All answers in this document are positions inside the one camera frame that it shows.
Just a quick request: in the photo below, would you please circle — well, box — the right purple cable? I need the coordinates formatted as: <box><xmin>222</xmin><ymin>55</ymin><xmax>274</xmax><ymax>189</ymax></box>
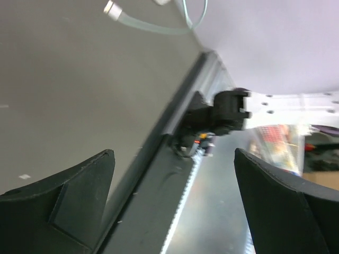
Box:
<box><xmin>309</xmin><ymin>124</ymin><xmax>339</xmax><ymax>136</ymax></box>

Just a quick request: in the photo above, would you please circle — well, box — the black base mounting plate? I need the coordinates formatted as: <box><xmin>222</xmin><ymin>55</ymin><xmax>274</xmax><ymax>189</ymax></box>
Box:
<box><xmin>98</xmin><ymin>134</ymin><xmax>194</xmax><ymax>253</ymax></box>

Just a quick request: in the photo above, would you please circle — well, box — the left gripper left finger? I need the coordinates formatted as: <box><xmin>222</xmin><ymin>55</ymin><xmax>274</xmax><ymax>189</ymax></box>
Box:
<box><xmin>1</xmin><ymin>150</ymin><xmax>115</xmax><ymax>254</ymax></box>

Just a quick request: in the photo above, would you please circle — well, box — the slotted cable duct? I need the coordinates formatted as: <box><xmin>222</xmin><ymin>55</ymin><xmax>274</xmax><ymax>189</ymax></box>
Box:
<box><xmin>160</xmin><ymin>149</ymin><xmax>204</xmax><ymax>254</ymax></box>

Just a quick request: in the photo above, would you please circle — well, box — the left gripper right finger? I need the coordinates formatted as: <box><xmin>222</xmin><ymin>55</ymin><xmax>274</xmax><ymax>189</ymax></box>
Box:
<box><xmin>234</xmin><ymin>148</ymin><xmax>338</xmax><ymax>253</ymax></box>

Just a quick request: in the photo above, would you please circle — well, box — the light green charger cable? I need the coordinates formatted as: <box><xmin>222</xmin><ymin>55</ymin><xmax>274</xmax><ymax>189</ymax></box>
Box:
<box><xmin>103</xmin><ymin>0</ymin><xmax>209</xmax><ymax>35</ymax></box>

